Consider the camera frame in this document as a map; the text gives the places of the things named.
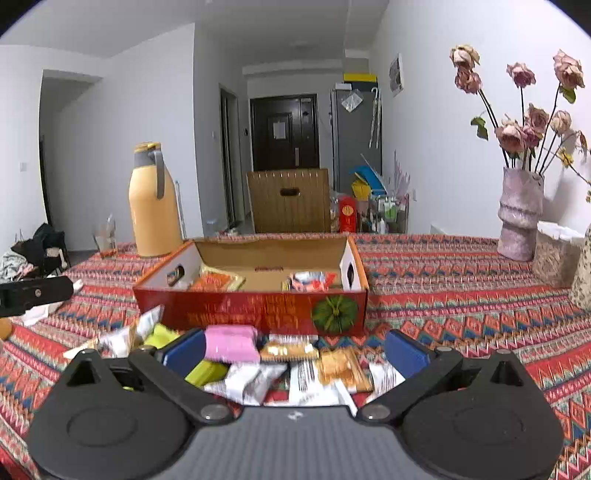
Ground red cardboard snack box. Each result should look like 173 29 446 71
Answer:
133 234 369 336

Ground small orange cracker packet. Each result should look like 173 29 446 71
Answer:
315 347 373 393

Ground white crumpled cloth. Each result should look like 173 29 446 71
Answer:
19 301 63 327

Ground yellow box on fridge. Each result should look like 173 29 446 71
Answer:
342 73 378 84

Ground yellow thermos jug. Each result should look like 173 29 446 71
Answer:
128 142 183 258

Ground white snack packet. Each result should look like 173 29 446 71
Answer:
202 363 287 406

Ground lime green snack packet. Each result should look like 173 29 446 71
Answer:
144 323 180 349

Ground patterned red tablecloth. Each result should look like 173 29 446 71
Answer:
1 235 590 479

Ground dried pink roses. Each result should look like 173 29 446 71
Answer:
449 44 590 179

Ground white wall panel box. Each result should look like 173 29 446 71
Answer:
389 53 404 97

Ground glass cup with drink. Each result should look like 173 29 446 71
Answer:
92 214 117 258

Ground red gift bag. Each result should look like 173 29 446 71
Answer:
339 196 358 233

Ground pink snack packet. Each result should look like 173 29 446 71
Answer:
204 325 260 364

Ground wire storage cart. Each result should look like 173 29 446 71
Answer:
369 195 410 234

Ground dark entrance door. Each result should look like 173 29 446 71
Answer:
250 94 320 171

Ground floral slim vase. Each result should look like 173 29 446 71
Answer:
569 226 591 311

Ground woven tissue box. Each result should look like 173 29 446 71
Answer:
532 221 585 288

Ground large orange snack bag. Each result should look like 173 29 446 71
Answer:
188 265 245 292

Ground pink ceramic vase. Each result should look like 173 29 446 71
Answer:
498 167 544 262

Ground grey refrigerator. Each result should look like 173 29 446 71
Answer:
331 82 383 195

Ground blue orange snack bag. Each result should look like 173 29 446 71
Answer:
281 271 337 292

